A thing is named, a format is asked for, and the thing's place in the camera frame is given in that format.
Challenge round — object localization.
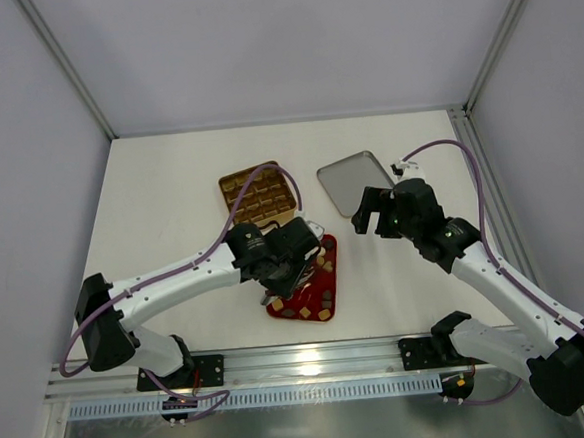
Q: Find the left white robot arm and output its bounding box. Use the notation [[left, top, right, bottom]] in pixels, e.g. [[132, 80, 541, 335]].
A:
[[74, 216, 324, 391]]

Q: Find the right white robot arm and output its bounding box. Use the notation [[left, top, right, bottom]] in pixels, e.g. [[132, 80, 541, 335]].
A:
[[351, 178, 584, 416]]

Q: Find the beige heart chocolate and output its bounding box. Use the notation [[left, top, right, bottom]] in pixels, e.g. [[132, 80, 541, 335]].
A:
[[323, 261, 334, 273]]

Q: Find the gold chocolate tin box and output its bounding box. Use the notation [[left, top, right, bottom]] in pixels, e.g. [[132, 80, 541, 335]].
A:
[[217, 160, 298, 230]]

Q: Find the dark leaf chocolate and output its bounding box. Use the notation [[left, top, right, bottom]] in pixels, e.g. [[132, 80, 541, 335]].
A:
[[282, 308, 295, 318]]

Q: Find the gold leaf-embossed square chocolate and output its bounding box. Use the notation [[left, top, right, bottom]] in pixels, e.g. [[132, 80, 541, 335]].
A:
[[299, 307, 311, 318]]

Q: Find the gold stepped square chocolate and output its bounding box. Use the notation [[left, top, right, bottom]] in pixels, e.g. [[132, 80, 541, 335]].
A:
[[318, 309, 331, 321]]

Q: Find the silver tin lid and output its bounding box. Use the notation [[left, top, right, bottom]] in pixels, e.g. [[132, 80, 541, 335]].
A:
[[316, 150, 394, 218]]

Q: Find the red rectangular tray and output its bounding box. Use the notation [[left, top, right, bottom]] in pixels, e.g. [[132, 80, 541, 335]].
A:
[[265, 234, 338, 323]]

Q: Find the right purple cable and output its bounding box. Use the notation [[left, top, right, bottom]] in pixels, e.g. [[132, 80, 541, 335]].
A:
[[399, 129, 584, 427]]

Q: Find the purple cable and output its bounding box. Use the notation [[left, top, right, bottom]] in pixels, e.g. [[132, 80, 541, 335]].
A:
[[46, 160, 321, 436], [399, 129, 584, 427]]

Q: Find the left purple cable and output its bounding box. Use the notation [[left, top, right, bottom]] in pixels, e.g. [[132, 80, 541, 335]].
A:
[[46, 160, 321, 436]]

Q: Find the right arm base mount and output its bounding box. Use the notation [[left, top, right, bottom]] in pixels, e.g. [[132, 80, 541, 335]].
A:
[[397, 336, 441, 371]]

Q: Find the aluminium rail frame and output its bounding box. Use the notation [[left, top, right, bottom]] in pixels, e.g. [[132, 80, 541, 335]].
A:
[[40, 325, 534, 403]]

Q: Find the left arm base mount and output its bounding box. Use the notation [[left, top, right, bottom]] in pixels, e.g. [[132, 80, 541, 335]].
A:
[[154, 354, 225, 391]]

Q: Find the perforated cable duct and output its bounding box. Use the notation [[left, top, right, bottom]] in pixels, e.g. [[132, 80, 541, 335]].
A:
[[67, 373, 442, 422]]

